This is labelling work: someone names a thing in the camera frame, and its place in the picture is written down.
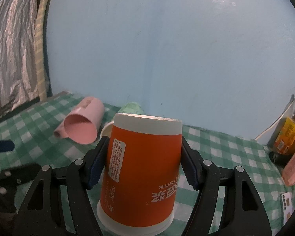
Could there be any pink plastic mug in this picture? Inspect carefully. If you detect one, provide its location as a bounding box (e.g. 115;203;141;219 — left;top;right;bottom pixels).
54;96;105;144

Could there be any black cylindrical object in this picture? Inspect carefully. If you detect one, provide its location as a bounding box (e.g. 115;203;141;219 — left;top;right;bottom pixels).
269;151;291;168

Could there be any orange juice bottle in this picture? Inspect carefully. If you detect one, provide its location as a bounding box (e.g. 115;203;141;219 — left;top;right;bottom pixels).
273;114;295;155

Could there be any green paper cup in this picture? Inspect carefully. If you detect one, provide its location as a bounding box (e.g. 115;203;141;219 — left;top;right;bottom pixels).
99;101;146;138

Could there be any green white checkered tablecloth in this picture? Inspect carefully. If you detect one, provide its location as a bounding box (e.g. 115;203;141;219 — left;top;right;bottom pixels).
0;93;295;235

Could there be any white cable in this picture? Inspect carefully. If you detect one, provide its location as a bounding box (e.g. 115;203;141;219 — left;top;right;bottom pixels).
253;93;295;141

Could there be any beige striped curtain edge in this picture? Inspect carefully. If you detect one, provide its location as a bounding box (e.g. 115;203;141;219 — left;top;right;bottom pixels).
34;0;50;101

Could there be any orange paper cup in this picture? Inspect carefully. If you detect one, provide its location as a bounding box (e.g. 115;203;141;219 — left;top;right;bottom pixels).
96;115;182;235

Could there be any white card with stickers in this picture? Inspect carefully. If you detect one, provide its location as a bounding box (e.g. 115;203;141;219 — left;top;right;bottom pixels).
280;192;293;225

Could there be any silver grey curtain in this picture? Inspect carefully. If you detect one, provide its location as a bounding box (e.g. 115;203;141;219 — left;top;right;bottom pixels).
0;0;40;118

